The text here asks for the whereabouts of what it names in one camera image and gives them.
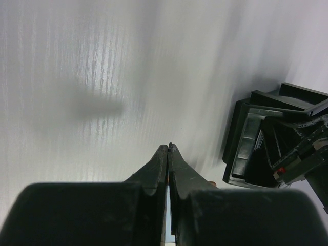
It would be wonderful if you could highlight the brown leather card holder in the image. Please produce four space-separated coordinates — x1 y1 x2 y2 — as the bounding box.
168 178 217 187

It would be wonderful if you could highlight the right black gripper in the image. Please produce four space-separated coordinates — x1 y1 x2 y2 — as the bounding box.
261 106 327 210

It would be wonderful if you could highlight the black card rack box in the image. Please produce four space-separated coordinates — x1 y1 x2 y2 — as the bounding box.
223 83 327 188

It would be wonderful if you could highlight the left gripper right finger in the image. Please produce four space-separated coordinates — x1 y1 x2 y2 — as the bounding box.
168 143 218 245

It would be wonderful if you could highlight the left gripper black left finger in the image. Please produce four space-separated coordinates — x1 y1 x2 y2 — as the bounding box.
125 145 168 245

